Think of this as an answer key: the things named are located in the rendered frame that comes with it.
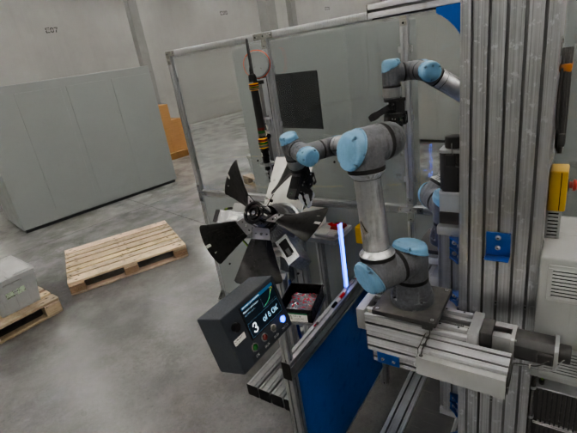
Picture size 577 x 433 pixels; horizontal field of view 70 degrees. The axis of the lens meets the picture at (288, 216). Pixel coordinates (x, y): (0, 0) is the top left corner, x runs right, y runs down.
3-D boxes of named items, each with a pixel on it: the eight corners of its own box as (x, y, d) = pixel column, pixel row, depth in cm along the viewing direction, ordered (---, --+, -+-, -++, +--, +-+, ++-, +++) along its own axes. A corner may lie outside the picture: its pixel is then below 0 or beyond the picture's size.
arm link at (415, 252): (437, 275, 143) (436, 240, 138) (407, 289, 138) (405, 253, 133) (411, 263, 154) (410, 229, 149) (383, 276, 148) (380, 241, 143)
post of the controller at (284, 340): (287, 356, 158) (278, 313, 151) (293, 358, 156) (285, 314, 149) (282, 361, 156) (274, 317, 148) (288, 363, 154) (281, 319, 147)
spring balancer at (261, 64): (245, 80, 252) (245, 81, 245) (241, 51, 246) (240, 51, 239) (272, 76, 251) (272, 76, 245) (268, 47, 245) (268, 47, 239)
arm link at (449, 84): (514, 138, 167) (416, 81, 156) (499, 134, 178) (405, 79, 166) (532, 112, 164) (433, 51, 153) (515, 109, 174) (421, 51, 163)
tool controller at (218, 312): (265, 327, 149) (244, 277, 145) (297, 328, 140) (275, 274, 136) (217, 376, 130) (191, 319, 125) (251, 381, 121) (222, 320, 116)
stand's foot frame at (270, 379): (300, 334, 305) (298, 326, 302) (356, 350, 280) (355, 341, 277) (248, 393, 258) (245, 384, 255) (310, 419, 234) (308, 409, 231)
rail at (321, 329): (374, 266, 226) (373, 253, 223) (381, 267, 224) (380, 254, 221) (283, 378, 158) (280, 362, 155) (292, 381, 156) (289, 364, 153)
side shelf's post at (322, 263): (331, 337, 297) (317, 232, 267) (336, 338, 295) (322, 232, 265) (328, 340, 294) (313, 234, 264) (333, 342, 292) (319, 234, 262)
